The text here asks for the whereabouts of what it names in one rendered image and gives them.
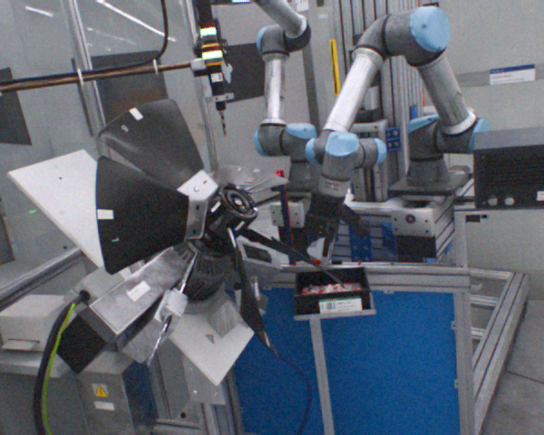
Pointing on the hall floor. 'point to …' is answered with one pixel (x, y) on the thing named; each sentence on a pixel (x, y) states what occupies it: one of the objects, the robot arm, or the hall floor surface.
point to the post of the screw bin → (322, 376)
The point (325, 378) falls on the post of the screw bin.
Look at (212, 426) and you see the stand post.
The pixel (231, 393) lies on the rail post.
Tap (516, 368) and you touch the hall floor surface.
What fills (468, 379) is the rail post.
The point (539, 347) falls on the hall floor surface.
